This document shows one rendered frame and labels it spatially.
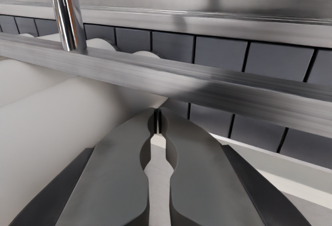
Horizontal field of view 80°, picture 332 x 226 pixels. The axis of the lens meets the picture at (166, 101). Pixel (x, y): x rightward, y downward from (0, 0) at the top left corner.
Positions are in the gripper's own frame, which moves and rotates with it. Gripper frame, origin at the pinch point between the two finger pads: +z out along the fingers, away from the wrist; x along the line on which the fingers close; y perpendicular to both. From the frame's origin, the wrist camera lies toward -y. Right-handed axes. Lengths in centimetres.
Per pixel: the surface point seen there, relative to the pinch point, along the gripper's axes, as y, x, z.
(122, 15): -4.7, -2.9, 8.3
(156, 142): 4.5, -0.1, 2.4
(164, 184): 21.2, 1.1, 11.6
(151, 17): -4.7, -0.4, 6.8
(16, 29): -2.2, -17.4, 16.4
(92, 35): -2.7, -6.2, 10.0
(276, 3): -5.8, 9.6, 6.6
